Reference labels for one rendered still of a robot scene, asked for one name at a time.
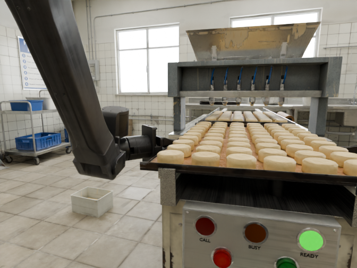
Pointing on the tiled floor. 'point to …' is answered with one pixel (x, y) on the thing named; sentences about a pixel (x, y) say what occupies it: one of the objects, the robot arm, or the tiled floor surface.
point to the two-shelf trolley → (32, 133)
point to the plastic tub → (92, 201)
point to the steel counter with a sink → (350, 113)
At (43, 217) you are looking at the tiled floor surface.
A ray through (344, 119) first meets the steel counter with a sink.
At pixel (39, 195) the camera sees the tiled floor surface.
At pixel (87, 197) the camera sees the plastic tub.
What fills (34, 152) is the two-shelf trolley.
